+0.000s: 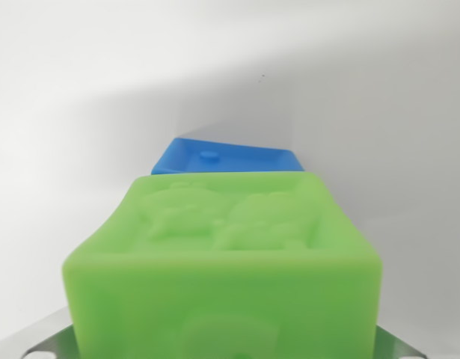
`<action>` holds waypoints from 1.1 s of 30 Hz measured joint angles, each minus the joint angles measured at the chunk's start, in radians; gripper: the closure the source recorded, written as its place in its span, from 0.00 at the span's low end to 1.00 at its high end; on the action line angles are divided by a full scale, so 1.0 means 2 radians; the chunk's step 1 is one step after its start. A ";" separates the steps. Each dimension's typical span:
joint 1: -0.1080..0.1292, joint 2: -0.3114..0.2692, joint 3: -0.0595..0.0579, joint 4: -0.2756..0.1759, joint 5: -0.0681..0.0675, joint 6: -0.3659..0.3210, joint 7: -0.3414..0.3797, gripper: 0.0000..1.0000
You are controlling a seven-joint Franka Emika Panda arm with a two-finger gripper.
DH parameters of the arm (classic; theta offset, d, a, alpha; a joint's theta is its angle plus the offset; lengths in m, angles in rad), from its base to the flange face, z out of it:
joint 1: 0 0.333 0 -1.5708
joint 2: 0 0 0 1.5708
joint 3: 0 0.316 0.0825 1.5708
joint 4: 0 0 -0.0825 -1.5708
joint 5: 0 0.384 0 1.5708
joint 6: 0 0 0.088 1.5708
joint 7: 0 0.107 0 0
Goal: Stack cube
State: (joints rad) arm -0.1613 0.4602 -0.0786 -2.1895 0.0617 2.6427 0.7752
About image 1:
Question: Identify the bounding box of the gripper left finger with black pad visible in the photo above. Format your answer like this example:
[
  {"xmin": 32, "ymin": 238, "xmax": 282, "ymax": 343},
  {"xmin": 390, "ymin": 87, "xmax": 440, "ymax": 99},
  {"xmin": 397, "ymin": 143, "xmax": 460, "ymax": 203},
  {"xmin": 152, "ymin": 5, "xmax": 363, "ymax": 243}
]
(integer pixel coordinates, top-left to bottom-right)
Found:
[{"xmin": 0, "ymin": 306, "xmax": 78, "ymax": 359}]

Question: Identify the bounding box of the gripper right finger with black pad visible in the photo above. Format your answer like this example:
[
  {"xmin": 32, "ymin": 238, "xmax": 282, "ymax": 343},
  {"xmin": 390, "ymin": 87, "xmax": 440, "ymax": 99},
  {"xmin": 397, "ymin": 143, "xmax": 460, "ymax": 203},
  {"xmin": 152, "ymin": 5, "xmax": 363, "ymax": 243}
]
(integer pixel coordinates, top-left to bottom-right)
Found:
[{"xmin": 374, "ymin": 308, "xmax": 460, "ymax": 359}]

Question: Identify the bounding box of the green cube with embossed figures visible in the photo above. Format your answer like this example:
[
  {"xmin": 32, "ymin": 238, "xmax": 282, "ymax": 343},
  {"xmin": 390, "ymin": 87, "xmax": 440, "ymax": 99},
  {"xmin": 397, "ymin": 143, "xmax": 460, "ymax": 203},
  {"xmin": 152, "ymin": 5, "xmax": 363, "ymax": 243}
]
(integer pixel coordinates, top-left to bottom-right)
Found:
[{"xmin": 61, "ymin": 172, "xmax": 384, "ymax": 359}]

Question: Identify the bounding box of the blue cube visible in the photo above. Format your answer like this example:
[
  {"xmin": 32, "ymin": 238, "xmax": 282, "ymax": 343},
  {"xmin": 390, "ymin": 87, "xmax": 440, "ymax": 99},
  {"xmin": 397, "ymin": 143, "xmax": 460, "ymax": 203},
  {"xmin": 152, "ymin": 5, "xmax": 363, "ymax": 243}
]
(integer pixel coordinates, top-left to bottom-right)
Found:
[{"xmin": 150, "ymin": 136, "xmax": 307, "ymax": 177}]

